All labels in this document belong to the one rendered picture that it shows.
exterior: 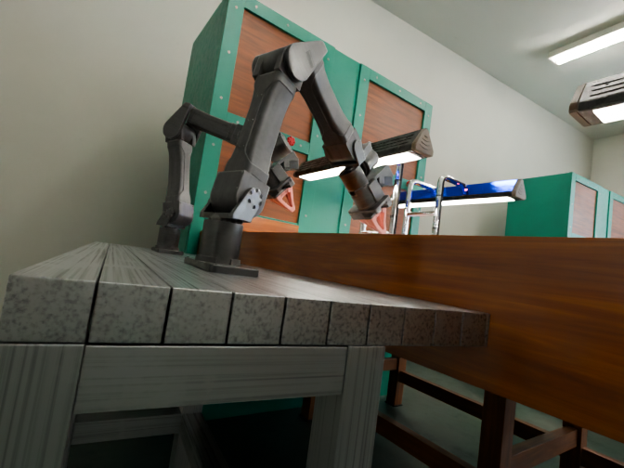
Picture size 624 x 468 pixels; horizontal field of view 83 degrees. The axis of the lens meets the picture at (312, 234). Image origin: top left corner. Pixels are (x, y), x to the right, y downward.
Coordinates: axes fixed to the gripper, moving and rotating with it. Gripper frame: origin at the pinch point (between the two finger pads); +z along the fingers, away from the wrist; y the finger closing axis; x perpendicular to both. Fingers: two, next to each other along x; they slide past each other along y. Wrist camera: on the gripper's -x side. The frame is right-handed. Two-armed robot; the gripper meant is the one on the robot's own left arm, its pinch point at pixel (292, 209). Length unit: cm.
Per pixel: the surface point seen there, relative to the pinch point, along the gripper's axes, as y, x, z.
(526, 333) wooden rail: -74, 23, 4
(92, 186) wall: 145, 23, -44
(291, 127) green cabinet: 49, -49, -13
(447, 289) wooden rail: -64, 20, 2
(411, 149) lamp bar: -29.4, -25.3, 1.0
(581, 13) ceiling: 20, -328, 55
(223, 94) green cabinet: 47, -28, -40
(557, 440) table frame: -44, -9, 105
